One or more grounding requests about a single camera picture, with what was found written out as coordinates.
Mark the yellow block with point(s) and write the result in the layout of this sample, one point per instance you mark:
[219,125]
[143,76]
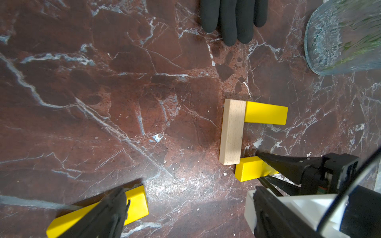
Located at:
[252,168]
[137,210]
[260,113]

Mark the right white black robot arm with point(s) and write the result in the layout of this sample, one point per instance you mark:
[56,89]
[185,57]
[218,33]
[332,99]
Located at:
[311,197]

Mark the wooden block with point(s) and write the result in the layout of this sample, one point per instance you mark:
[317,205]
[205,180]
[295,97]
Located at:
[232,131]

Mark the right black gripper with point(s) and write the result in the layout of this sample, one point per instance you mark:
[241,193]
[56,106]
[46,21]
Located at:
[317,175]

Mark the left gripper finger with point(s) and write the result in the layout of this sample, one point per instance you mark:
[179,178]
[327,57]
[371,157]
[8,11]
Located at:
[105,220]

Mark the glass vase with flowers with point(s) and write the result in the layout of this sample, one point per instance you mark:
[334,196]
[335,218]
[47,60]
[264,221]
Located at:
[343,37]

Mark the black glove on stand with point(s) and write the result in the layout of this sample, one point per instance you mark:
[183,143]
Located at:
[236,19]

